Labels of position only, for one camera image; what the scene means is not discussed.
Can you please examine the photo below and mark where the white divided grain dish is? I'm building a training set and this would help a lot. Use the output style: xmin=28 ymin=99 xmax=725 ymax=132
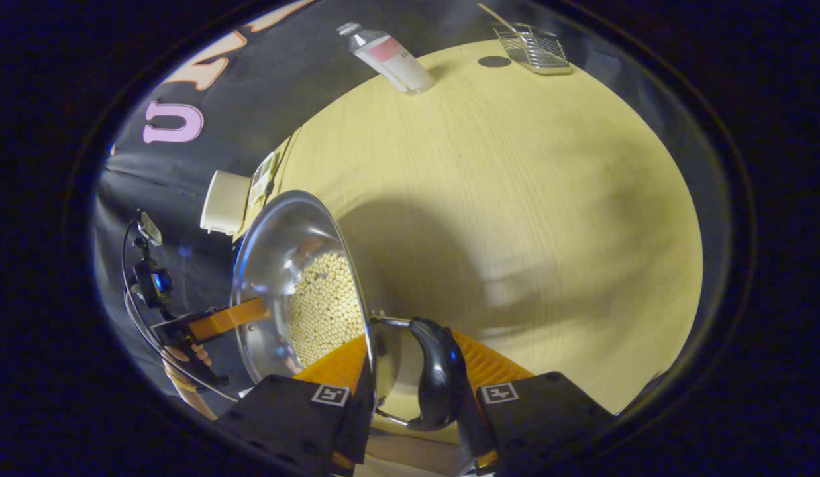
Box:
xmin=247 ymin=152 xmax=279 ymax=207

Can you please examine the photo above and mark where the pile of yellow soybeans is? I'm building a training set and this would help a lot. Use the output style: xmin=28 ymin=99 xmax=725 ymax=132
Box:
xmin=287 ymin=252 xmax=365 ymax=369

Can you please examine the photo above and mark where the stainless steel pot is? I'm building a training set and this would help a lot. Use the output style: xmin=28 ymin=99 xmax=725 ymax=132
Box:
xmin=231 ymin=190 xmax=468 ymax=433

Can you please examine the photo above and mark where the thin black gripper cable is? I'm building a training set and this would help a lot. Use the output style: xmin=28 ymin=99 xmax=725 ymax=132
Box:
xmin=121 ymin=221 xmax=242 ymax=403

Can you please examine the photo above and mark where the glass jar with stick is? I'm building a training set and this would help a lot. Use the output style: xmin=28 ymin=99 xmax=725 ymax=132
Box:
xmin=477 ymin=3 xmax=574 ymax=76

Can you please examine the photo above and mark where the white toaster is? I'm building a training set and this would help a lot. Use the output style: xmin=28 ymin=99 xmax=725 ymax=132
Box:
xmin=199 ymin=170 xmax=252 ymax=237

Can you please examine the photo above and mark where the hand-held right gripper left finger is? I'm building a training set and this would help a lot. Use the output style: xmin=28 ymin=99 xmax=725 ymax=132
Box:
xmin=215 ymin=333 xmax=379 ymax=475

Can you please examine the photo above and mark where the small white pink-label bottle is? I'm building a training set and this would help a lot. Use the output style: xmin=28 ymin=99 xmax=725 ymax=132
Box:
xmin=336 ymin=21 xmax=436 ymax=95

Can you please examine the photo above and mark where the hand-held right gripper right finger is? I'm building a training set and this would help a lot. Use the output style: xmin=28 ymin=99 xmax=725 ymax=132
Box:
xmin=448 ymin=329 xmax=616 ymax=472

